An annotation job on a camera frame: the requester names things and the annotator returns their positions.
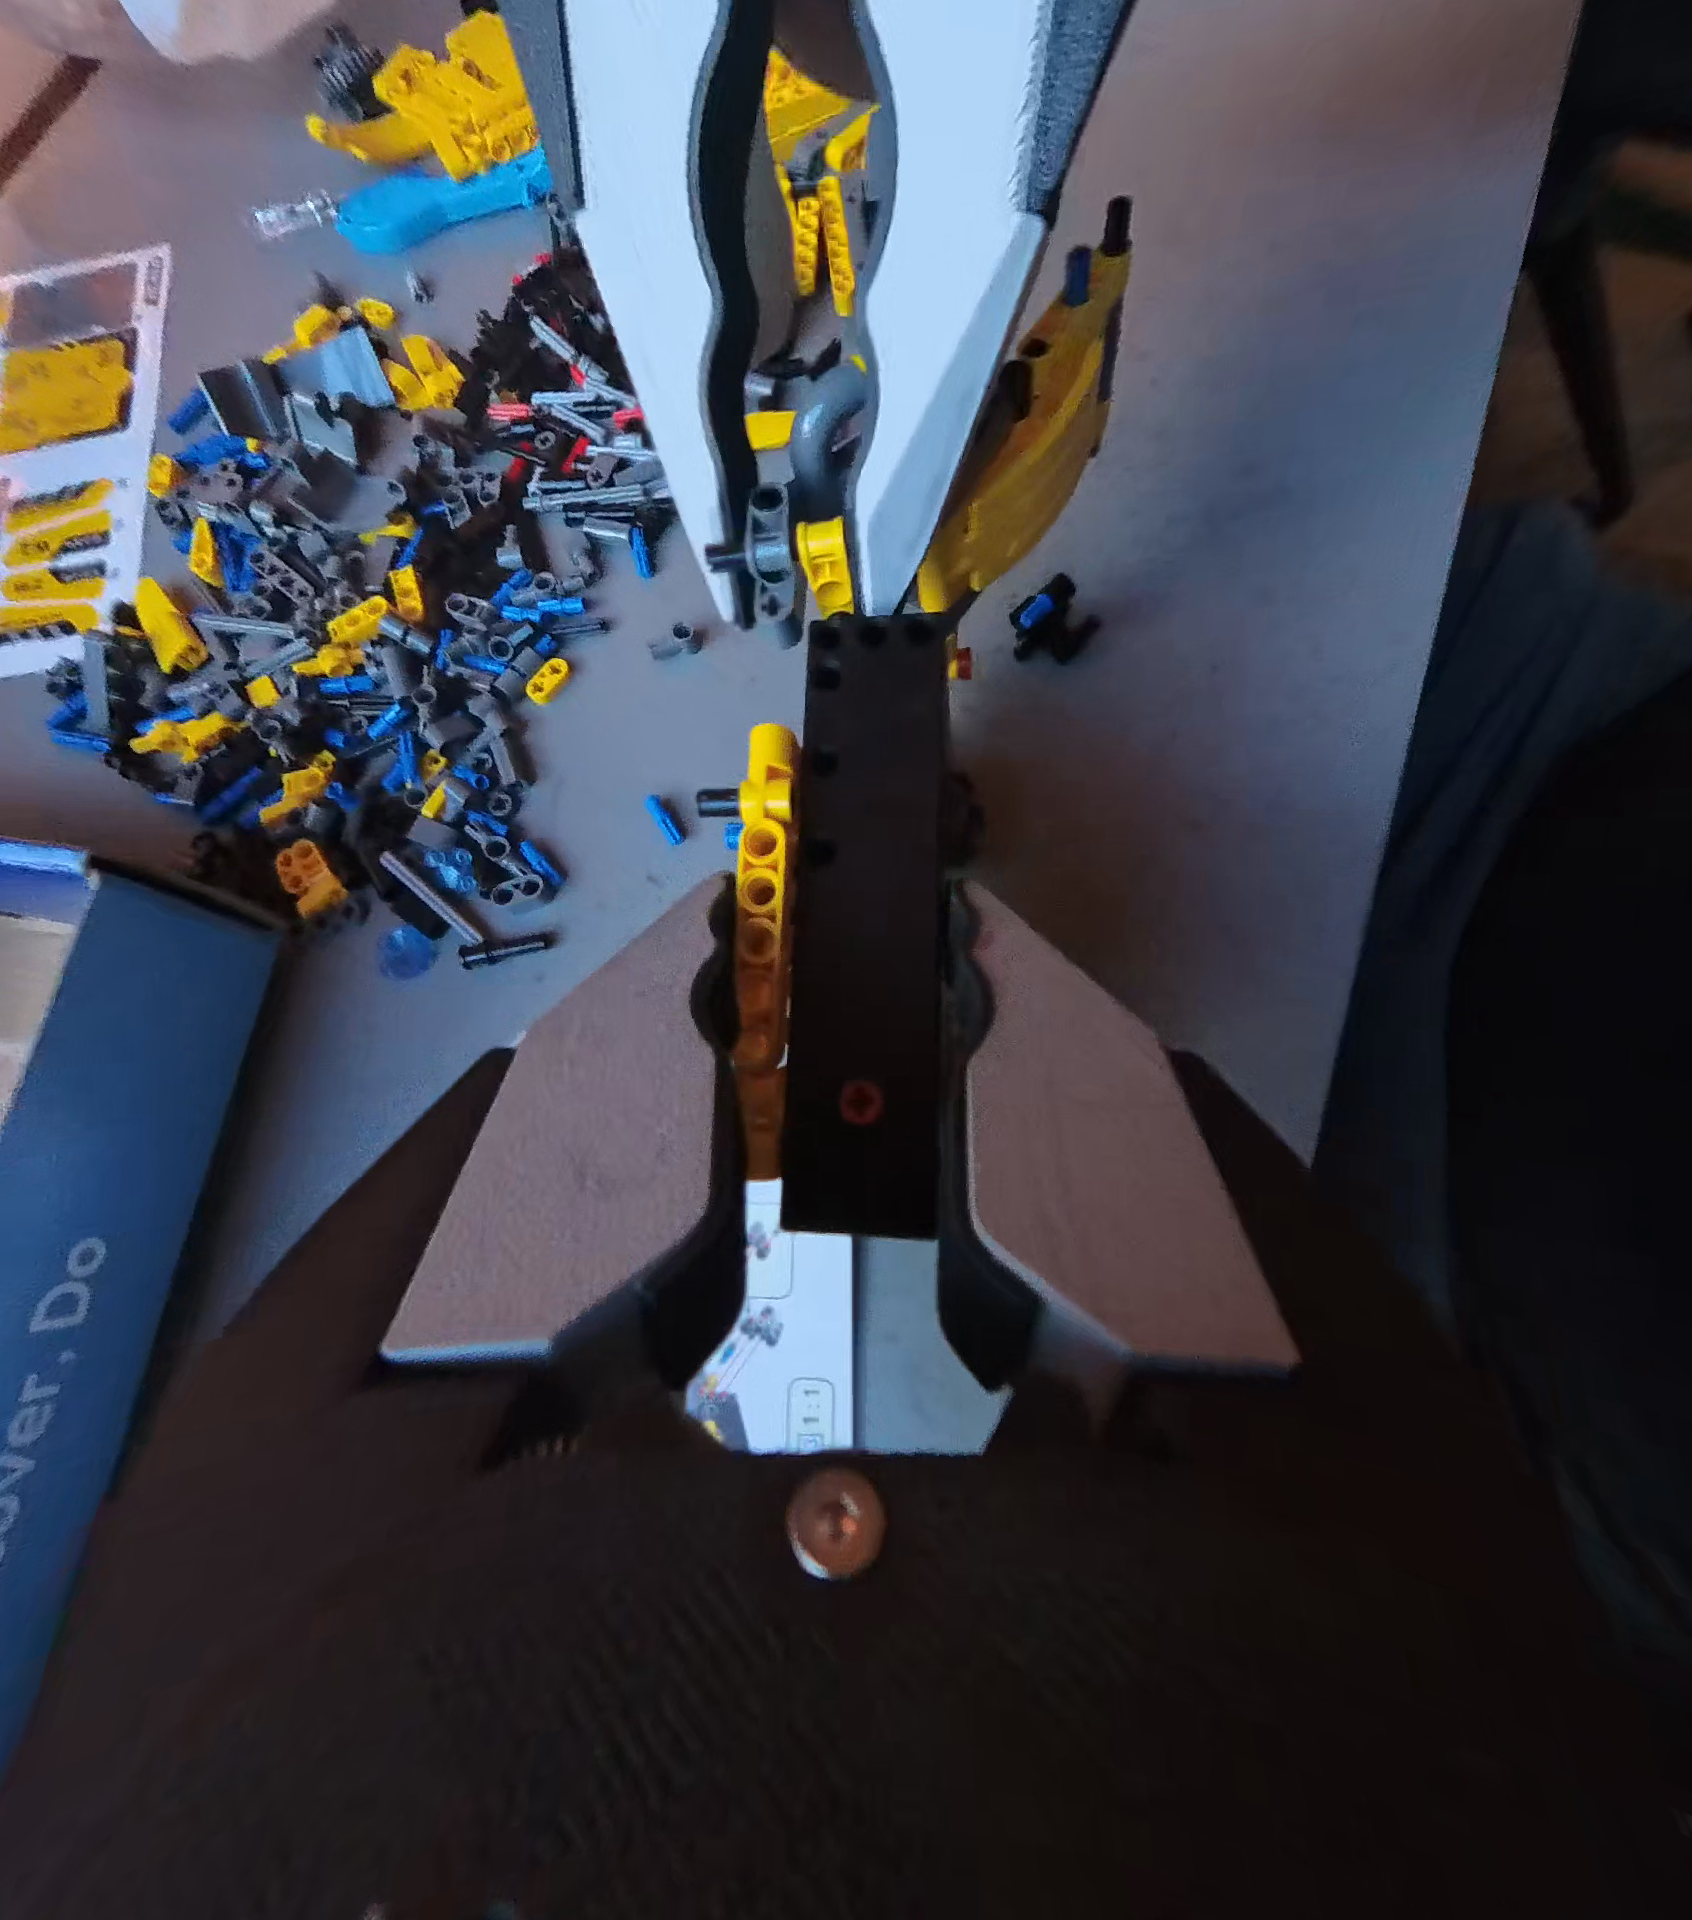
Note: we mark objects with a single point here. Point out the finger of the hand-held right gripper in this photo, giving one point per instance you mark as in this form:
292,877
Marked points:
967,225
645,225

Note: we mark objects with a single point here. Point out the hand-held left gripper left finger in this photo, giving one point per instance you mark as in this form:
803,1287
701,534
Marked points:
561,1170

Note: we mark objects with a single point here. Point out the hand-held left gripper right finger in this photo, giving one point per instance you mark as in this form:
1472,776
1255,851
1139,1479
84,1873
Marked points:
1117,1184

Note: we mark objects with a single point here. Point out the yellow black toy vehicle model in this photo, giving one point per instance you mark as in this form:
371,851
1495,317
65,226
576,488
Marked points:
869,901

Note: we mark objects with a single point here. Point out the grey elbow connector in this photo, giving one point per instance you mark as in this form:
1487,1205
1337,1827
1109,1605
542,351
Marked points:
674,642

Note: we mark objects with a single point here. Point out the grey desk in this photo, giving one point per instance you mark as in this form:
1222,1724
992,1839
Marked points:
1236,525

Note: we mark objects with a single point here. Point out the heap of yellow beams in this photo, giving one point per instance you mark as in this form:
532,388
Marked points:
440,104

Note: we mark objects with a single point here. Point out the light blue brick separator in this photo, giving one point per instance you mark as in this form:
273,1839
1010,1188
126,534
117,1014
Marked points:
404,219

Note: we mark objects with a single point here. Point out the black gear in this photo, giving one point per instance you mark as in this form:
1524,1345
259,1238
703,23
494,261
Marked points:
345,69

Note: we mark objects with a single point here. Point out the long black pin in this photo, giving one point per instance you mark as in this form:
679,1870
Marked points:
505,949

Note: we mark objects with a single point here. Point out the translucent blue round piece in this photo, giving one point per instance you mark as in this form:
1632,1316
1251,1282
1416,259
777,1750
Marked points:
449,866
411,953

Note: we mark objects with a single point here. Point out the clear transparent pin piece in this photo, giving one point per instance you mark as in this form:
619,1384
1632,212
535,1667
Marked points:
288,219

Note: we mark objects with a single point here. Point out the instruction booklet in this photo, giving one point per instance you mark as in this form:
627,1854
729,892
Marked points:
800,1321

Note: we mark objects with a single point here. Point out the single blue pin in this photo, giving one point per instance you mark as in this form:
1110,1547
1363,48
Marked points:
663,818

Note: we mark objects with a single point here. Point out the black blue connector piece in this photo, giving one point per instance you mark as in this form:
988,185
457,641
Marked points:
1053,622

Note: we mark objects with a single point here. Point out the pile of small building pieces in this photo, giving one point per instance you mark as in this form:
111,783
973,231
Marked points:
336,631

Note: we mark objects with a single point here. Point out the person's dark clothed legs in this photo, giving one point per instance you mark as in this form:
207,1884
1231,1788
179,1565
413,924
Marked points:
1611,1050

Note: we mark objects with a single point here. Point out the blue cardboard box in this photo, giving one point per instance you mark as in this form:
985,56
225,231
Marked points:
51,1275

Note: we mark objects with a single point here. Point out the yellow sticker sheet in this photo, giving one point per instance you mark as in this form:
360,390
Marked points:
51,451

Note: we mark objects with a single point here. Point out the black office chair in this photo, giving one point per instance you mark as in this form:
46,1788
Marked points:
1589,344

